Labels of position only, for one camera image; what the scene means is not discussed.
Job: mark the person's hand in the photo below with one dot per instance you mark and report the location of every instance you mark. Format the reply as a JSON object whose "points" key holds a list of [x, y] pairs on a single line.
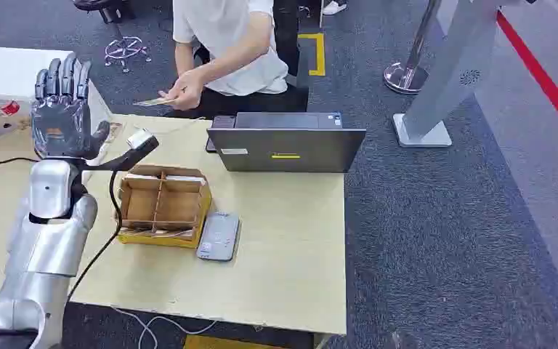
{"points": [[185, 90]]}

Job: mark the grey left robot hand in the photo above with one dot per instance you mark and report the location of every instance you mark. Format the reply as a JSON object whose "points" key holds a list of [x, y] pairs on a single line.
{"points": [[60, 125]]}

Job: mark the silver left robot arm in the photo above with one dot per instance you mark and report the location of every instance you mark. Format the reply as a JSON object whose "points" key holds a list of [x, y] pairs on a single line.
{"points": [[48, 226]]}

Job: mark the white box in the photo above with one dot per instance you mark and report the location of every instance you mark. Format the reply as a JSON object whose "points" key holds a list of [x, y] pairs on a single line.
{"points": [[19, 79]]}

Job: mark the person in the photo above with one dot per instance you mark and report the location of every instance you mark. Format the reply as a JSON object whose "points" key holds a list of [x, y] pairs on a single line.
{"points": [[240, 53]]}

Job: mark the chrome chair base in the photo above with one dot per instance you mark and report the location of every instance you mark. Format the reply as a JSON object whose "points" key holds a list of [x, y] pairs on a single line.
{"points": [[126, 49]]}

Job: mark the dark grey laptop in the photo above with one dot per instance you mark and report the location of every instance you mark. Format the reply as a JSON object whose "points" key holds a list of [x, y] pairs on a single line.
{"points": [[286, 144]]}

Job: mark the wooden card box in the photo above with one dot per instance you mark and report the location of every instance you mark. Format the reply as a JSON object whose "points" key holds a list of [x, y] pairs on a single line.
{"points": [[163, 207]]}

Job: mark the yellow floor tape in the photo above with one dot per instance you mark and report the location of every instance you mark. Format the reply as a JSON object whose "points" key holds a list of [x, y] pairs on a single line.
{"points": [[315, 53]]}

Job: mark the grey phone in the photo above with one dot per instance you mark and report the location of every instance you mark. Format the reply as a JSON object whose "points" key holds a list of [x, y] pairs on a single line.
{"points": [[218, 237]]}

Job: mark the white shoe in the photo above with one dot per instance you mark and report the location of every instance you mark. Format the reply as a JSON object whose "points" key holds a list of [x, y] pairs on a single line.
{"points": [[334, 6]]}

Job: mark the grey floor stand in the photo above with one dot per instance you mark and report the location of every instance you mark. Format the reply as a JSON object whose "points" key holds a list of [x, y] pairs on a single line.
{"points": [[445, 77]]}

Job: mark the red floor tape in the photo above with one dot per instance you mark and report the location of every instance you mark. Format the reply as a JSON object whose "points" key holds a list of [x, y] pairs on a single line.
{"points": [[543, 79]]}

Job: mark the chrome stanchion post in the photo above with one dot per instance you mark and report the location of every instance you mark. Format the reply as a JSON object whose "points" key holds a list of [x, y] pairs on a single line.
{"points": [[410, 53]]}

